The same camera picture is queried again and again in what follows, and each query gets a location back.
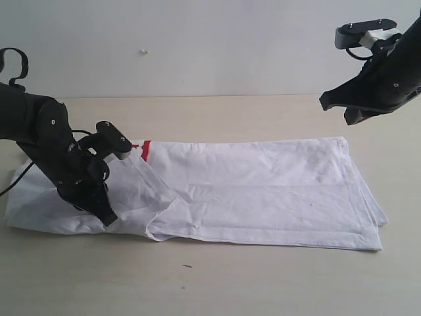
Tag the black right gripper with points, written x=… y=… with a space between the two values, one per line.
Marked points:
x=393 y=82

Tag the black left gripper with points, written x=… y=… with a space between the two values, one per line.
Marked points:
x=77 y=175

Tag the white t-shirt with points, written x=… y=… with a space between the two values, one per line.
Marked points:
x=283 y=193

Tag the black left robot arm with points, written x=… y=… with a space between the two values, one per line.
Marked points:
x=39 y=126

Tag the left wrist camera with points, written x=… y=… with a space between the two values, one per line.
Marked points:
x=106 y=141

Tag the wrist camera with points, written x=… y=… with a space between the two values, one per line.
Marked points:
x=364 y=34
x=106 y=141

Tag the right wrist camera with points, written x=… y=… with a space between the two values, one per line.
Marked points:
x=364 y=34

